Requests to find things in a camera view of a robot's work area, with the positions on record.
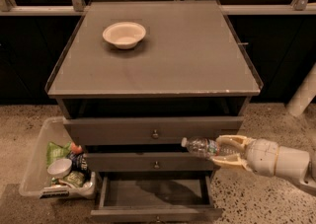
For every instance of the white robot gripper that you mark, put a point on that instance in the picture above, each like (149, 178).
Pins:
(262, 157)

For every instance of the clear plastic water bottle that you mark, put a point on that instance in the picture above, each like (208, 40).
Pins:
(203, 147)

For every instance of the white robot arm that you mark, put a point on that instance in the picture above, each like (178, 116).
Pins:
(293, 165)

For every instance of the top grey drawer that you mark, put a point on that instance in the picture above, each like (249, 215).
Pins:
(148, 130)

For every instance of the grey drawer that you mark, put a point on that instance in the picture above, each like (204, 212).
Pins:
(148, 130)
(156, 197)
(147, 162)

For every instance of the grey drawer cabinet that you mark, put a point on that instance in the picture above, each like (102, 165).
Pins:
(190, 63)

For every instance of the bottom grey drawer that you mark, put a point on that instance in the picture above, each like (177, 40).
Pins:
(156, 197)

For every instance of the middle grey drawer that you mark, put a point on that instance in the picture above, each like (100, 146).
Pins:
(147, 162)

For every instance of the dark blue snack bag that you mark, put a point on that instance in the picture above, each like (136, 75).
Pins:
(78, 162)

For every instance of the orange item in bin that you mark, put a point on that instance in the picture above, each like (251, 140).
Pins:
(76, 149)

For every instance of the white paper bowl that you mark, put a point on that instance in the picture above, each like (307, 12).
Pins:
(124, 35)

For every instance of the green packet in bin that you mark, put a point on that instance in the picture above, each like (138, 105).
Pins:
(74, 179)

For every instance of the white bowl in bin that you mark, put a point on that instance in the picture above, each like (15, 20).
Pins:
(60, 168)

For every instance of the green snack bag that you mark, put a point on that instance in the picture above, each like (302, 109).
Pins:
(55, 152)

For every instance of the clear plastic storage bin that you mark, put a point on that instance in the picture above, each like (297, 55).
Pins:
(36, 181)

